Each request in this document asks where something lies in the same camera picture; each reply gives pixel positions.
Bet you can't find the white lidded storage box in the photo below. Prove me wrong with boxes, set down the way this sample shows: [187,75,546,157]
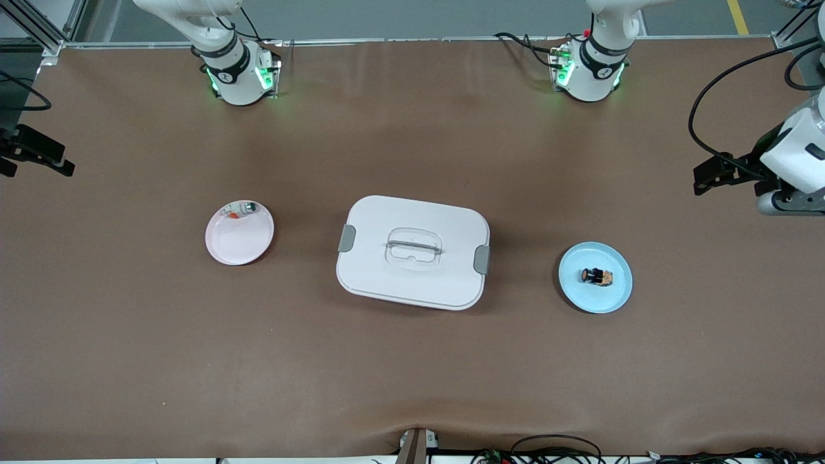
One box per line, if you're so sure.
[336,195,491,311]

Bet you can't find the light blue round plate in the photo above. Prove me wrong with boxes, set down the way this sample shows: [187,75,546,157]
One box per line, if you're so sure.
[558,242,634,314]

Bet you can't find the pink round plate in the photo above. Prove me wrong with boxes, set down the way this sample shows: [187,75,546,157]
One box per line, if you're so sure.
[205,200,275,266]

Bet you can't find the brown table mat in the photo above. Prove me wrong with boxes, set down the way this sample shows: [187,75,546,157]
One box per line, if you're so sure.
[0,37,825,460]

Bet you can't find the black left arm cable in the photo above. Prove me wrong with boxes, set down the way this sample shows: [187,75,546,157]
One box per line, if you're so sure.
[688,35,825,182]

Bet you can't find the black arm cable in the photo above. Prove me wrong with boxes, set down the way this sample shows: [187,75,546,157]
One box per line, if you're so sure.
[0,70,53,112]
[688,35,825,182]

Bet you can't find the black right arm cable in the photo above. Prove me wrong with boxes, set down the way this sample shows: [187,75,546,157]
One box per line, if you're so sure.
[0,70,53,112]

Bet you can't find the aluminium frame profile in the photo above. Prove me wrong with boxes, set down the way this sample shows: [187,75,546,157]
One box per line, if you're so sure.
[772,6,825,52]
[0,0,88,57]

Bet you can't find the black base cable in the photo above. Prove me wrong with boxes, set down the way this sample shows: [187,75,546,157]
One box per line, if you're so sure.
[493,31,569,72]

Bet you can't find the black cable bundle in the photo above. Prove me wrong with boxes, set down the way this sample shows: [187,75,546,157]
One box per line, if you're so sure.
[648,447,825,464]

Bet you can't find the black looped cable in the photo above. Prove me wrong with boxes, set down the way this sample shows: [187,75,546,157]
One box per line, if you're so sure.
[509,434,604,464]

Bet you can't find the silver table edge rail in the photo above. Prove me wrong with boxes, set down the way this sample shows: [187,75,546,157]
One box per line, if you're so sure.
[61,35,777,49]

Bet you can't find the brown metal clamp bracket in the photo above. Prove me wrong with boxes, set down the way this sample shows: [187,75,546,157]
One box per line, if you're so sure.
[396,428,440,464]

